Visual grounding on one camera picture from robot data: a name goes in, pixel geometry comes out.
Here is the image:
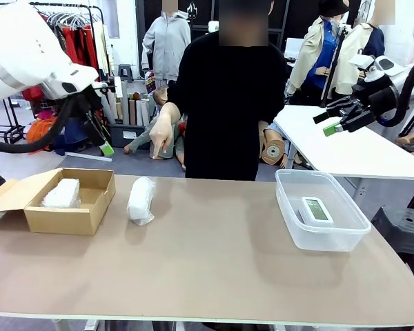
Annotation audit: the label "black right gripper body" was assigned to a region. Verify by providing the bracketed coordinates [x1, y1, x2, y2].
[351, 73, 400, 122]

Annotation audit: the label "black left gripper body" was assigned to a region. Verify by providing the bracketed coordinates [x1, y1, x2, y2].
[70, 86, 105, 121]

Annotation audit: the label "bubble-wrapped clock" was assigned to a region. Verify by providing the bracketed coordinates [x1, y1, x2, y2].
[126, 177, 157, 227]
[41, 178, 81, 209]

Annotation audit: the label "white digital clock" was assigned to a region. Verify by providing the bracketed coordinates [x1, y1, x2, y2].
[298, 196, 334, 227]

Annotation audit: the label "person's right forearm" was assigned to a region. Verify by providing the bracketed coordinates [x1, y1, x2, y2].
[158, 102, 182, 121]

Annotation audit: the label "person's right hand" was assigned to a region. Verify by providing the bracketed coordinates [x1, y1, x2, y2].
[148, 114, 177, 161]

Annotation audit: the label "grey leaning paper roll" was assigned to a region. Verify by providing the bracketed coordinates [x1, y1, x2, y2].
[98, 92, 117, 125]

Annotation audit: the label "dark grey storage bin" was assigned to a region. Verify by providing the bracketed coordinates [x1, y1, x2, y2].
[108, 123, 149, 149]

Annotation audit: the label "cream paper roll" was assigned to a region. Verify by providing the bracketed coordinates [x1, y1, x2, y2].
[106, 90, 120, 120]

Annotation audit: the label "navy hanging trousers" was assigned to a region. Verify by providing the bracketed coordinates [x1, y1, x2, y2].
[53, 117, 95, 152]

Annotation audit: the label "tall grey tube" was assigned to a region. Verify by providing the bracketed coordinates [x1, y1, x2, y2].
[119, 81, 130, 126]

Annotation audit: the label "seated mannequin grey-green shirt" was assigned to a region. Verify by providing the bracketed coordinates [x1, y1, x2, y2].
[124, 88, 187, 170]

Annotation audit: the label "black tripod pole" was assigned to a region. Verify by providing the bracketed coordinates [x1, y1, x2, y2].
[319, 24, 353, 108]

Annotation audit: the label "white table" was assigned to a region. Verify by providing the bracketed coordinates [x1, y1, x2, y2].
[272, 104, 414, 208]

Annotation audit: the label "grey step stool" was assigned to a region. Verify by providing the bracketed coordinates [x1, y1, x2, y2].
[117, 64, 135, 84]

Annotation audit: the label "lying mannequin legs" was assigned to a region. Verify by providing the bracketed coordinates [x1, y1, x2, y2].
[395, 115, 414, 159]

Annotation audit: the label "long red hanging dress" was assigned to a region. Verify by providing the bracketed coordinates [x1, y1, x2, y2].
[60, 26, 101, 75]

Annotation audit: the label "red hanging shirt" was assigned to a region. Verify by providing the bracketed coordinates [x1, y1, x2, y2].
[22, 86, 46, 101]

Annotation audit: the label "orange cloth pile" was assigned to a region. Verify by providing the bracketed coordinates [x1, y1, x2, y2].
[26, 117, 61, 152]

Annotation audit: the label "mannequin beige coat blue shirt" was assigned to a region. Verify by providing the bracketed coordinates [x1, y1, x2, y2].
[286, 0, 344, 106]

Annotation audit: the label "red booklet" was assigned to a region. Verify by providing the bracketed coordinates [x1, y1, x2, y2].
[144, 71, 157, 94]

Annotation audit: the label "mannequin beige coat navy top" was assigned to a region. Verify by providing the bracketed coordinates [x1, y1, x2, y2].
[334, 0, 387, 97]

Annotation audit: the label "black clothes rack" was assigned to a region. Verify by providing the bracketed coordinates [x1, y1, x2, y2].
[0, 1, 106, 158]

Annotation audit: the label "thick brown paper roll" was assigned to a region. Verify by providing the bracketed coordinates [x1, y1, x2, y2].
[262, 130, 286, 166]

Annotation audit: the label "white monitor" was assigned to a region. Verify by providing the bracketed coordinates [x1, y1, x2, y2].
[284, 37, 306, 59]

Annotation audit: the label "open cardboard box with flap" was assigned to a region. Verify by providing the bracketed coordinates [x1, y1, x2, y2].
[0, 168, 117, 237]

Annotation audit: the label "person in black sweater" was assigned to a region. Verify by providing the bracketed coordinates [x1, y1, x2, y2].
[165, 34, 287, 182]

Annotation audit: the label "black plastic stool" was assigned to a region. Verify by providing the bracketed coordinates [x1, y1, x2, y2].
[371, 206, 414, 277]

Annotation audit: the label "clear plastic container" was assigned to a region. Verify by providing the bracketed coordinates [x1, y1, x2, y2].
[275, 168, 372, 253]

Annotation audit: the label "black right arm hose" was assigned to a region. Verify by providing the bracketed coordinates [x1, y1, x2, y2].
[379, 51, 414, 128]

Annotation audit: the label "black arm hose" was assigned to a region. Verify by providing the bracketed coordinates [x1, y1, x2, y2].
[379, 51, 414, 128]
[0, 95, 76, 154]

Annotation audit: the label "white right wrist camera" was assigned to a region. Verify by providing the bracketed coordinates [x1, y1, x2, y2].
[348, 54, 376, 72]

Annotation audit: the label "black left arm hose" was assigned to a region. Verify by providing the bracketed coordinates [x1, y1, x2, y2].
[0, 95, 76, 154]

